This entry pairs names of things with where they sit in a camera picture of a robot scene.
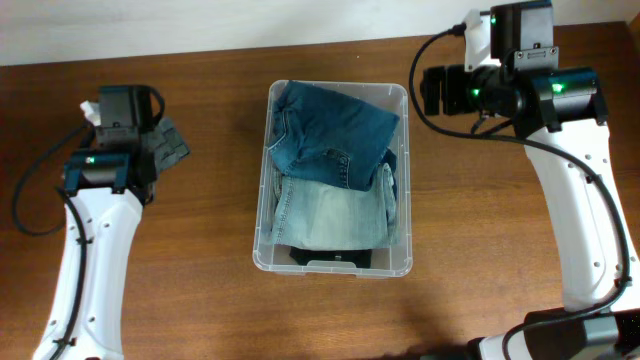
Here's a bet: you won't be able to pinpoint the clear plastic storage bin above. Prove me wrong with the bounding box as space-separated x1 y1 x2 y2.
252 81 413 278

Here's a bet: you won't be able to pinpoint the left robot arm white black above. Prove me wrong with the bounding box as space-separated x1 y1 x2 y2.
33 85 190 359

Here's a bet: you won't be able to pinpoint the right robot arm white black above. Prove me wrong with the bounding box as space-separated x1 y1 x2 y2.
409 1 639 359

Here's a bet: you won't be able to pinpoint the dark blue jeans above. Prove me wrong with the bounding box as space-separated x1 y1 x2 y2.
268 81 399 191

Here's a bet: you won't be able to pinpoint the light blue jeans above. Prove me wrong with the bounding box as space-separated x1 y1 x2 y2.
270 163 397 251

